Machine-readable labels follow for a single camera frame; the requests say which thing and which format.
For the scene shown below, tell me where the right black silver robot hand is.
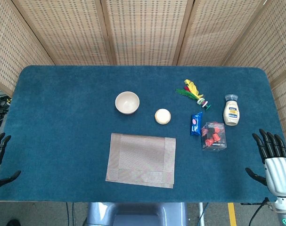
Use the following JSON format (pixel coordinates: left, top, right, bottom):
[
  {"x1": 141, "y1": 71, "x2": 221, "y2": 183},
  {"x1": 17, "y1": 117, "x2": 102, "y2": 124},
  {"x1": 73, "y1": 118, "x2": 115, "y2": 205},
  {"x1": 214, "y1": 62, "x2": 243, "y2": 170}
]
[{"x1": 245, "y1": 129, "x2": 286, "y2": 197}]

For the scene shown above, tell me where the small round tin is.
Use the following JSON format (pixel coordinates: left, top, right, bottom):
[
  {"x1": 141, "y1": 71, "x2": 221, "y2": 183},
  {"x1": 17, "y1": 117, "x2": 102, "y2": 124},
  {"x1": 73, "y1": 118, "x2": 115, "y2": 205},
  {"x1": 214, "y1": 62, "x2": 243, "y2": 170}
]
[{"x1": 154, "y1": 108, "x2": 172, "y2": 125}]

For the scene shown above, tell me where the beige woven placemat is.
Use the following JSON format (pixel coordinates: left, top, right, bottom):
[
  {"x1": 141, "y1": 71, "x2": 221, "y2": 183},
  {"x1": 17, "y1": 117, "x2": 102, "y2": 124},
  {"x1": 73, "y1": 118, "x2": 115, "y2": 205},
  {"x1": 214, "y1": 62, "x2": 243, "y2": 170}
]
[{"x1": 105, "y1": 133, "x2": 177, "y2": 189}]

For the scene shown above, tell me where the white ceramic bowl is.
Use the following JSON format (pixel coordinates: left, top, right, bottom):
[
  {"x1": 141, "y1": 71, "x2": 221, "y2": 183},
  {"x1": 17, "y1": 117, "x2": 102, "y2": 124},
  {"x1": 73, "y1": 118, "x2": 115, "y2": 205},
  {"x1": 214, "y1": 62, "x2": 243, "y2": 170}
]
[{"x1": 114, "y1": 91, "x2": 140, "y2": 115}]

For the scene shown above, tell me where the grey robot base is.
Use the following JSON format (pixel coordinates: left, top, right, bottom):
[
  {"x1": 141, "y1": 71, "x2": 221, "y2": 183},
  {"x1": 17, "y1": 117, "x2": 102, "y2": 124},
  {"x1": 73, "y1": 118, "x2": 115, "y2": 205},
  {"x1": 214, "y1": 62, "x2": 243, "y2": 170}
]
[{"x1": 86, "y1": 202, "x2": 188, "y2": 226}]

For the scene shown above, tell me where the clear box with red toys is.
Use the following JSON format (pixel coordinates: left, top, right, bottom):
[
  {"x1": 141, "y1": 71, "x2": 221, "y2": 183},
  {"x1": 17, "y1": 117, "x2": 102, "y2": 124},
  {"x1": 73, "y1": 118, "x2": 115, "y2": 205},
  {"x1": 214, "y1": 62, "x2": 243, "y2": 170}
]
[{"x1": 200, "y1": 121, "x2": 228, "y2": 151}]

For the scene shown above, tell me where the mayonnaise squeeze bottle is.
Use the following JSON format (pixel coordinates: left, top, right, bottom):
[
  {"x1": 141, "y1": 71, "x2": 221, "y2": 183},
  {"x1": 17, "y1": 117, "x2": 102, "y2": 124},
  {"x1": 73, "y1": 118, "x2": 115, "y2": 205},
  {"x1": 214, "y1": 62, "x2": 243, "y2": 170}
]
[{"x1": 223, "y1": 94, "x2": 241, "y2": 127}]

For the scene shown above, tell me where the white table leg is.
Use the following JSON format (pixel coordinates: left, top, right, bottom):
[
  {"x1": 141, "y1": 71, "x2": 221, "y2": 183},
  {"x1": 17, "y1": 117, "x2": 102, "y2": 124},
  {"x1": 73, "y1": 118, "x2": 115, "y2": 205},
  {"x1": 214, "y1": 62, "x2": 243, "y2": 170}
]
[{"x1": 198, "y1": 202, "x2": 205, "y2": 226}]

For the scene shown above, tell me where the blue snack packet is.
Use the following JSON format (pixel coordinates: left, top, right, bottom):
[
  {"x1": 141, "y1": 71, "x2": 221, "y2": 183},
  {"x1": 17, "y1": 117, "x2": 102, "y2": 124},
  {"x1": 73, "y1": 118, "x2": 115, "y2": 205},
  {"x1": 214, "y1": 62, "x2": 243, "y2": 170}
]
[{"x1": 189, "y1": 111, "x2": 203, "y2": 137}]

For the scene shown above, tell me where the blue carpet table cover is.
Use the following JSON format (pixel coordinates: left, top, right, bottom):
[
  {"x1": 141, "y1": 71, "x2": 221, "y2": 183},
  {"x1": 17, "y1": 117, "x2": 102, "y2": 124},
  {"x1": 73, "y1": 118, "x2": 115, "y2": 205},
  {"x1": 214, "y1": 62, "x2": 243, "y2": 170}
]
[{"x1": 0, "y1": 65, "x2": 286, "y2": 203}]

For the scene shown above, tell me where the colourful feather shuttlecock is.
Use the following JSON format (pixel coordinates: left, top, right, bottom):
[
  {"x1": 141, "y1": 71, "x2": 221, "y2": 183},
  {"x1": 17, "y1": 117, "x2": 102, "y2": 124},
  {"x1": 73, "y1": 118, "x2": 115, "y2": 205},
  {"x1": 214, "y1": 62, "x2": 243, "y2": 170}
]
[{"x1": 176, "y1": 79, "x2": 212, "y2": 111}]

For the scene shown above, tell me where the woven bamboo folding screen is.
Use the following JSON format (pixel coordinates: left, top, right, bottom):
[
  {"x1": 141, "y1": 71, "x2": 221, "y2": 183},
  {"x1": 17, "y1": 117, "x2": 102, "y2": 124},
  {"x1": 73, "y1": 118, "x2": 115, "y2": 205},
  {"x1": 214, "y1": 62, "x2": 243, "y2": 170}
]
[{"x1": 0, "y1": 0, "x2": 286, "y2": 151}]

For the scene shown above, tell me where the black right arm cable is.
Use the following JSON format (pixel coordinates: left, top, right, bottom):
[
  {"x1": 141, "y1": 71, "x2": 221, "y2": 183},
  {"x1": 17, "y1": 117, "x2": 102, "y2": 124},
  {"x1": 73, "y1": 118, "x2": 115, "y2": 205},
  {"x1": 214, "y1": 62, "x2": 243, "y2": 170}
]
[{"x1": 248, "y1": 197, "x2": 275, "y2": 226}]

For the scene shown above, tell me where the black cable bundle on floor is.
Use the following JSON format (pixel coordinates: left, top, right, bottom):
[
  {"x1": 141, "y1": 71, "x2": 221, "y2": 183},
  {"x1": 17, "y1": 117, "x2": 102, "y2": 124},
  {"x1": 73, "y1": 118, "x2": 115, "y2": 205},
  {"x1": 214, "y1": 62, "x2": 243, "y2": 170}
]
[{"x1": 0, "y1": 91, "x2": 13, "y2": 125}]

